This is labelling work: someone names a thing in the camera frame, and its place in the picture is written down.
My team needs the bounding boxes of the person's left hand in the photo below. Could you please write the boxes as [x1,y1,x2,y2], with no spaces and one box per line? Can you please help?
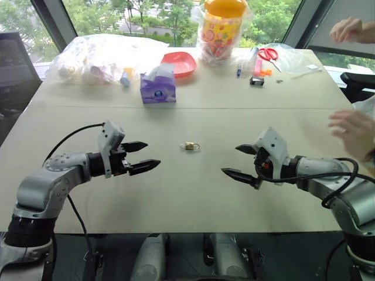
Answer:
[328,108,375,163]

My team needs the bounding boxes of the clear plastic bag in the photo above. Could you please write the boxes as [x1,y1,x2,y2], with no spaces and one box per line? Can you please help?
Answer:
[263,43,323,74]

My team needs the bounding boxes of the red-handled scissors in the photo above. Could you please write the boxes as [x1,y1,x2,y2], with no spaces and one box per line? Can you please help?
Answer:
[257,47,283,73]

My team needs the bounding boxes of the person's right hand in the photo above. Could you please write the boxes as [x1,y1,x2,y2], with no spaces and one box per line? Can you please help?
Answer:
[329,16,364,45]

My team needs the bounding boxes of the white garment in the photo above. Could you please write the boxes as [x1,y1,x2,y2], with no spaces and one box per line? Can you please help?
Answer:
[352,95,375,118]

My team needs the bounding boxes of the small blue bottle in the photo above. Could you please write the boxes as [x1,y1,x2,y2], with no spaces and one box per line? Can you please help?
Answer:
[120,67,134,88]

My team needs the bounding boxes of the black office chair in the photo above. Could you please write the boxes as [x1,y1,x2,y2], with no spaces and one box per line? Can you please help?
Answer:
[339,71,375,104]

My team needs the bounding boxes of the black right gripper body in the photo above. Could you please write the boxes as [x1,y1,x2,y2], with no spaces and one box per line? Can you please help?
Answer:
[253,147,278,180]

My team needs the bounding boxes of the yellow-lidded patterned jar in bag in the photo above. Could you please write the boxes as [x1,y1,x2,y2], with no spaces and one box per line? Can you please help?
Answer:
[196,0,254,66]

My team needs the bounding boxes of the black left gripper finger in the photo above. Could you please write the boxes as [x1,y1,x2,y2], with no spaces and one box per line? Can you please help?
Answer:
[121,140,149,153]
[128,159,162,177]

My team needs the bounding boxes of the large clear bag of items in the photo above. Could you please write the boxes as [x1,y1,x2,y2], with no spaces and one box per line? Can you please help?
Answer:
[45,33,170,86]

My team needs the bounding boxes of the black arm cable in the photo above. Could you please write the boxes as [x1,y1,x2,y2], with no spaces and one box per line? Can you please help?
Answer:
[42,122,107,266]
[254,157,375,210]

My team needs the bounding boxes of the purple tissue box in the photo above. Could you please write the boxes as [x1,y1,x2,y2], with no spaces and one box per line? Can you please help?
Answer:
[139,62,178,104]

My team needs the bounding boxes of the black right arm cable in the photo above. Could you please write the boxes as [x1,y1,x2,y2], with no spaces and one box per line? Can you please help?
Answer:
[254,157,375,210]

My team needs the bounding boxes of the dark window frame post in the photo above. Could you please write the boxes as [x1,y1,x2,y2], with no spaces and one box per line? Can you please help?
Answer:
[30,0,77,53]
[282,0,335,49]

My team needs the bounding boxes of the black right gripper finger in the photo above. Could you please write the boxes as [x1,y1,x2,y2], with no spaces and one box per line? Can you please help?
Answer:
[220,167,262,190]
[234,143,259,156]

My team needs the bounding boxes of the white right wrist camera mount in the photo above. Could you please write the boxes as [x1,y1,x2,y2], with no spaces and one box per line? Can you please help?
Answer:
[253,126,291,186]

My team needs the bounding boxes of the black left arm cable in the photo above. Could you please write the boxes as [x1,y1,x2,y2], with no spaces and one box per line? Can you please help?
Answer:
[42,122,107,266]

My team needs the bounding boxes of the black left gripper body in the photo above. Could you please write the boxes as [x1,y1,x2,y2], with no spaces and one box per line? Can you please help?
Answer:
[110,145,132,177]

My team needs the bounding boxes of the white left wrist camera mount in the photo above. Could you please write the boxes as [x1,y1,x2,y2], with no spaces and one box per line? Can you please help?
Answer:
[97,120,126,179]

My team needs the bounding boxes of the red plastic plate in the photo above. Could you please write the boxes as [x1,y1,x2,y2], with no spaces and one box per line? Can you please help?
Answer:
[160,51,197,79]

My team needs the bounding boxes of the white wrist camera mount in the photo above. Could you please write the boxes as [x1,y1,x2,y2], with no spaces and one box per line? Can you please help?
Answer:
[253,126,291,186]
[97,120,126,179]

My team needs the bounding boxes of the silver rounded robot leg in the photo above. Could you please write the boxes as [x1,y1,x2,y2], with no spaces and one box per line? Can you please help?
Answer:
[137,234,170,281]
[204,232,250,281]

